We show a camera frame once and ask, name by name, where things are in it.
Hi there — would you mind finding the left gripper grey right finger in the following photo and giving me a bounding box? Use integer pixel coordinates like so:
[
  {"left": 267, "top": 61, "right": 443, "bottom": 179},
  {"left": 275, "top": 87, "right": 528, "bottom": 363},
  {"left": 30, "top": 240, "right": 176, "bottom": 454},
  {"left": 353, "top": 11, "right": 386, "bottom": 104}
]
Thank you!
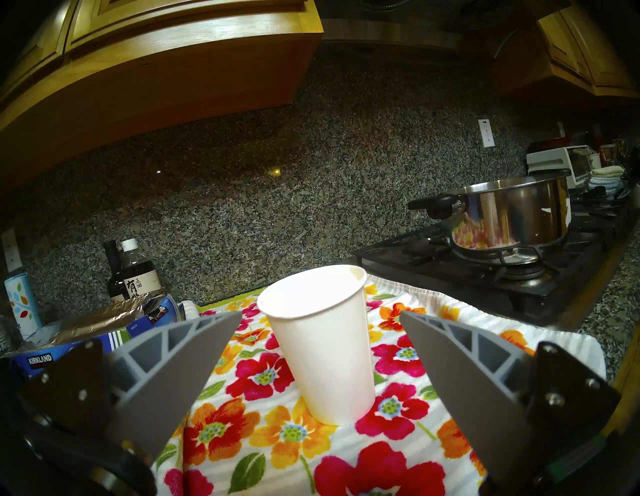
[{"left": 400, "top": 311, "right": 621, "bottom": 488}]

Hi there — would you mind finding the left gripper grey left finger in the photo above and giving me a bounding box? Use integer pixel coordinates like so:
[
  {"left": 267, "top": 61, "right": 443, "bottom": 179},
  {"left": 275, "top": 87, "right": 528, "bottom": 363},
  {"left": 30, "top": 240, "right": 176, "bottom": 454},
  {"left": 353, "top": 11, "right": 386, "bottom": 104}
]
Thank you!
[{"left": 20, "top": 311, "right": 244, "bottom": 458}]

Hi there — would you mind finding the tall white paper cup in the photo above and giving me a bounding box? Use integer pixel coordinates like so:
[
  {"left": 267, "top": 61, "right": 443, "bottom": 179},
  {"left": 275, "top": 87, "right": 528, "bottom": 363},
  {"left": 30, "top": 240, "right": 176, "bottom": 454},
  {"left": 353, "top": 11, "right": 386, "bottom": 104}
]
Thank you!
[{"left": 256, "top": 265, "right": 377, "bottom": 427}]

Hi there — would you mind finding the wide black stove grate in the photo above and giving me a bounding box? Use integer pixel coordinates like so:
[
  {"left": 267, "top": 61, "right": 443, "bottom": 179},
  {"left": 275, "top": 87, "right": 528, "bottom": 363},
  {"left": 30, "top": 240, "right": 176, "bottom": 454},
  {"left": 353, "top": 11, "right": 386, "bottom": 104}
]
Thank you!
[{"left": 357, "top": 190, "right": 636, "bottom": 306}]

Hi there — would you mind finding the colourful patterned paper cup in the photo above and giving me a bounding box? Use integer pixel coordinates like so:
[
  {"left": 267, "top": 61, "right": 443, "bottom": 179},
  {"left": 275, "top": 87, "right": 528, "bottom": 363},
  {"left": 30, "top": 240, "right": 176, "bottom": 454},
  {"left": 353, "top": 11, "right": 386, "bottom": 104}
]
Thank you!
[{"left": 3, "top": 272, "right": 43, "bottom": 338}]

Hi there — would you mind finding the stainless steel pot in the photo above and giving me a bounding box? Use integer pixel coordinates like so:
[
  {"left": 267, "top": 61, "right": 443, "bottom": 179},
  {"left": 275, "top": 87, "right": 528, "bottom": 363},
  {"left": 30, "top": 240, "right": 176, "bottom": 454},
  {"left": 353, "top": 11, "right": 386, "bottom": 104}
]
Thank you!
[{"left": 407, "top": 169, "right": 572, "bottom": 251}]

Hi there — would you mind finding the blue foodservice foil box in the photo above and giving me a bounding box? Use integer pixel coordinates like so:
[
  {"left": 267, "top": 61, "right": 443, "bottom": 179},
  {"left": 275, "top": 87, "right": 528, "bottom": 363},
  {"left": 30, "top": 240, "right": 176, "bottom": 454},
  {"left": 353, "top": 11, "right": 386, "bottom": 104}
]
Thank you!
[{"left": 10, "top": 290, "right": 182, "bottom": 381}]

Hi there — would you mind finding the floral kitchen towel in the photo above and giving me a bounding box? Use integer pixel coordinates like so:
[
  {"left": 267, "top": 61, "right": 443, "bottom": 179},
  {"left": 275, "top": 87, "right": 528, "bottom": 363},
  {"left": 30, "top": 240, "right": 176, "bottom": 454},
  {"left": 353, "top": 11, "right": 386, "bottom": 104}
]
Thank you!
[{"left": 155, "top": 274, "right": 607, "bottom": 496}]

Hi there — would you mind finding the dark bottle with white label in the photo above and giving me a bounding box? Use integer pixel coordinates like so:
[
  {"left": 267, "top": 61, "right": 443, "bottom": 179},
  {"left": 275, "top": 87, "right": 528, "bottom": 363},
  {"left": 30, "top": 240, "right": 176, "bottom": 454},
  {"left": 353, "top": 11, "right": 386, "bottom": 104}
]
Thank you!
[{"left": 120, "top": 238, "right": 163, "bottom": 300}]

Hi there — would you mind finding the stainless steel gas cooktop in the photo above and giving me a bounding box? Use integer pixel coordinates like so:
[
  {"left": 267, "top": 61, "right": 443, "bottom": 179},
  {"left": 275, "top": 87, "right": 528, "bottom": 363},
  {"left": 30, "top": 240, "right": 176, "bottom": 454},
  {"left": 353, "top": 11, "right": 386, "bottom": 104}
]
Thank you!
[{"left": 350, "top": 185, "right": 640, "bottom": 327}]

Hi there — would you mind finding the slim black bottle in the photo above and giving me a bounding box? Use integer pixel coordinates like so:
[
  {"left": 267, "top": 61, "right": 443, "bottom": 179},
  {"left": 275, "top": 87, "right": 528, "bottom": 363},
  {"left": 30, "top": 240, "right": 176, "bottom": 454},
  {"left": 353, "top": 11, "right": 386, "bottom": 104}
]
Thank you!
[{"left": 103, "top": 240, "right": 129, "bottom": 302}]

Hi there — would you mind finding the white toaster oven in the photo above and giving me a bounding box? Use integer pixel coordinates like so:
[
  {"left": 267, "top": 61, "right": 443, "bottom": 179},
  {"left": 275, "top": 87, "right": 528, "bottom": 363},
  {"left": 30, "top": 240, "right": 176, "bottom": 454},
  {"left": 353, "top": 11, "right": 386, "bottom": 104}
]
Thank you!
[{"left": 525, "top": 145, "right": 596, "bottom": 190}]

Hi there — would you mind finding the folded yellow dish cloth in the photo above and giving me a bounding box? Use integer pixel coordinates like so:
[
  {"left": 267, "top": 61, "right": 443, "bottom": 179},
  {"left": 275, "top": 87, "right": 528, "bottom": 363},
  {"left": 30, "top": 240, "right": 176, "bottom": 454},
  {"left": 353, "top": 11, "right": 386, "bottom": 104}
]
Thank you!
[{"left": 589, "top": 165, "right": 626, "bottom": 193}]

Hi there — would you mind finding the wooden upper cabinet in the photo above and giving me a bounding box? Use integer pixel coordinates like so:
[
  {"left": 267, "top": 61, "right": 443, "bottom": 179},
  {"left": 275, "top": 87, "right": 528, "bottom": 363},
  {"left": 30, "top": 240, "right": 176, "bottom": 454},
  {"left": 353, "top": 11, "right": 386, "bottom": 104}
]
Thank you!
[
  {"left": 535, "top": 0, "right": 638, "bottom": 98},
  {"left": 0, "top": 0, "right": 324, "bottom": 186}
]

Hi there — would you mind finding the steel range hood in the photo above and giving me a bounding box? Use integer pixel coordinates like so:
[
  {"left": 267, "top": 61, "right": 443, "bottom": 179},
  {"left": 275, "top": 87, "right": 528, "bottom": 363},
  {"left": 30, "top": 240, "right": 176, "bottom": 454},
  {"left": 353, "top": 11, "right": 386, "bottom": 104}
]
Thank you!
[{"left": 315, "top": 0, "right": 551, "bottom": 51}]

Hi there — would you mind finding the white wall switch plate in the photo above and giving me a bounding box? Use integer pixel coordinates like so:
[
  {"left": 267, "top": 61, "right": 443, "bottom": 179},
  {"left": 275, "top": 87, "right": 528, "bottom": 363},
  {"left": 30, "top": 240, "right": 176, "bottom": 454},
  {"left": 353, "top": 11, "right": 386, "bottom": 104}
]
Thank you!
[{"left": 0, "top": 229, "right": 24, "bottom": 273}]

